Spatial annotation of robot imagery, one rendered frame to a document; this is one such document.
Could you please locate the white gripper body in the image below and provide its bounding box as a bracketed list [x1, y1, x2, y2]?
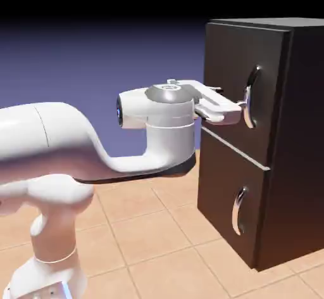
[192, 80, 243, 126]

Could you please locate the dark cabinet door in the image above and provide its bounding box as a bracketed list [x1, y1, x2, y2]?
[197, 127, 271, 269]
[201, 22, 294, 171]

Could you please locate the curved silver handle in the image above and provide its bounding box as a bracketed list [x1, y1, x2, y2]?
[243, 65, 263, 130]
[232, 186, 251, 236]

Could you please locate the dark wood cabinet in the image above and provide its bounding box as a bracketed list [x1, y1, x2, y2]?
[197, 17, 324, 272]

